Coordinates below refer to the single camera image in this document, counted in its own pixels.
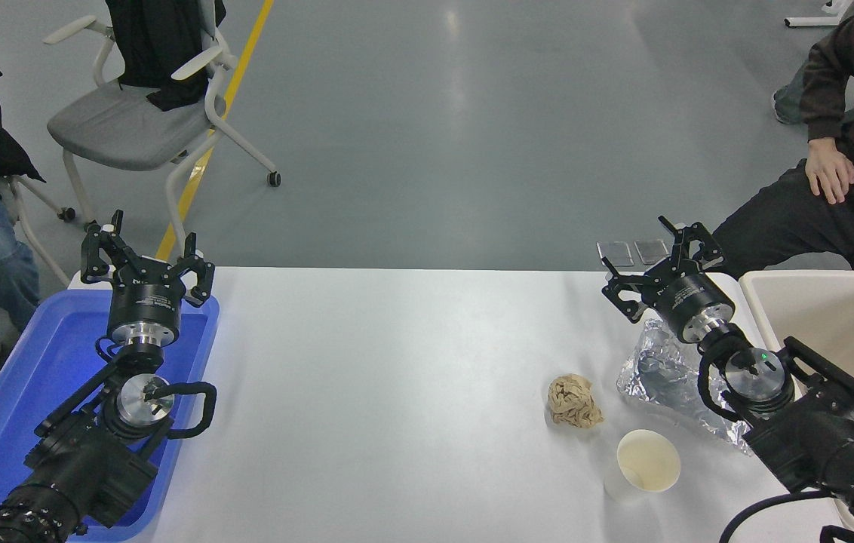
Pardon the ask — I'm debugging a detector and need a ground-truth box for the large pale plastic bin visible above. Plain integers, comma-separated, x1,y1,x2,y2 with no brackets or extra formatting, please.
739,270,854,536

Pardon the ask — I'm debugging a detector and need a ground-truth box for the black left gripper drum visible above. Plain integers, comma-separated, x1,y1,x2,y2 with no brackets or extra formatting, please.
108,273,185,333

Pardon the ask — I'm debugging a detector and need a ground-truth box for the white paper cup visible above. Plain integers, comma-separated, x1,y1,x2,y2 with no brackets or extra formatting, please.
604,429,682,504

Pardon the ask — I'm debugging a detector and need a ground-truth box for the metal floor plate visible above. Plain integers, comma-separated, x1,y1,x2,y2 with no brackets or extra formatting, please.
634,239,671,266
597,241,636,268

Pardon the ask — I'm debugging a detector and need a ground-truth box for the crumpled tan paper ball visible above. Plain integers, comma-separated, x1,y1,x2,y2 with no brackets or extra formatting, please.
547,374,604,430

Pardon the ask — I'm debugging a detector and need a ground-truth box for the black jacket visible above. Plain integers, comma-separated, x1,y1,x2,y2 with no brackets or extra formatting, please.
105,0,227,112

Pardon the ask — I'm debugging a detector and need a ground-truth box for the white chair frame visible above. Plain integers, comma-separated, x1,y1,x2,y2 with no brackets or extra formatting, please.
8,175,78,287

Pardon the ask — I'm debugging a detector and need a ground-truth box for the grey white office chair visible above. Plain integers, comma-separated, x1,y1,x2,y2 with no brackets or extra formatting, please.
44,0,282,250

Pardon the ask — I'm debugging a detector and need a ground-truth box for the person's hand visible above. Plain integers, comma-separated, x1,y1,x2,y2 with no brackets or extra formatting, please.
805,137,854,205

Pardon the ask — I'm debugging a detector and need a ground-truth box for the white furniture base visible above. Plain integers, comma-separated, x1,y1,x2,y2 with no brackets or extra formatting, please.
785,0,854,29

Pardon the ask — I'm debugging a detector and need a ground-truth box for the blue plastic tray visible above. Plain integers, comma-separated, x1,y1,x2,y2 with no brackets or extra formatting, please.
0,289,220,542

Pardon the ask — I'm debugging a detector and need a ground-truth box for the walking person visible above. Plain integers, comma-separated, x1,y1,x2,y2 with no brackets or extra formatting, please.
772,59,814,126

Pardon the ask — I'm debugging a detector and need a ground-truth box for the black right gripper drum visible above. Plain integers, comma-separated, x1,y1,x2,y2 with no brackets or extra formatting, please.
652,272,736,330

